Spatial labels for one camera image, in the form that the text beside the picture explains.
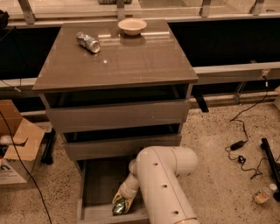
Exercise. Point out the top grey drawer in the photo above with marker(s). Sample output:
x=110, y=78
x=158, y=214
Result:
x=117, y=116

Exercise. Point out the plastic bottle on floor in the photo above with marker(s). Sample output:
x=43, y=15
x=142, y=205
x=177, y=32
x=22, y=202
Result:
x=264, y=194

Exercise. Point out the green soda can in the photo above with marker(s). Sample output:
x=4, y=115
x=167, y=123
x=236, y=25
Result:
x=119, y=207

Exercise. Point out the silver crushed can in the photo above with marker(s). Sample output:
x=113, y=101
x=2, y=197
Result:
x=88, y=42

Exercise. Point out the cardboard box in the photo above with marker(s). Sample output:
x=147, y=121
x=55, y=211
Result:
x=20, y=144

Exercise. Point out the middle grey drawer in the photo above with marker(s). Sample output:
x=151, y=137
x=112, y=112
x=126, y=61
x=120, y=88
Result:
x=118, y=147

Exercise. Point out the black stand leg left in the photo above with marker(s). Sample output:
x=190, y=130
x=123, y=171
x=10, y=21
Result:
x=48, y=142

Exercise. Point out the black stand leg right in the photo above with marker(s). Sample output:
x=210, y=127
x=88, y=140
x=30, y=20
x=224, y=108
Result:
x=274, y=166

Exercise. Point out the black power adapter with cable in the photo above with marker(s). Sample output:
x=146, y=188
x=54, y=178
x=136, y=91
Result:
x=237, y=145

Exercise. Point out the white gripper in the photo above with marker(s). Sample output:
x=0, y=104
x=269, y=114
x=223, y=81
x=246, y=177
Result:
x=127, y=190

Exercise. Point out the bottom grey open drawer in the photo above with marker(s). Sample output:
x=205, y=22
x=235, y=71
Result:
x=100, y=181

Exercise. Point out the black stand leg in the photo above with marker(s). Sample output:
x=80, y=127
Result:
x=48, y=142
x=274, y=166

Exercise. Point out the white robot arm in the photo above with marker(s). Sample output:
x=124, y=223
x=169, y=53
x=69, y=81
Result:
x=154, y=173

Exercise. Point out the grey drawer cabinet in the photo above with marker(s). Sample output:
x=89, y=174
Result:
x=150, y=67

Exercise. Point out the beige bowl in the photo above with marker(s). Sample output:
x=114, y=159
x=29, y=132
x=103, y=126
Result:
x=132, y=26

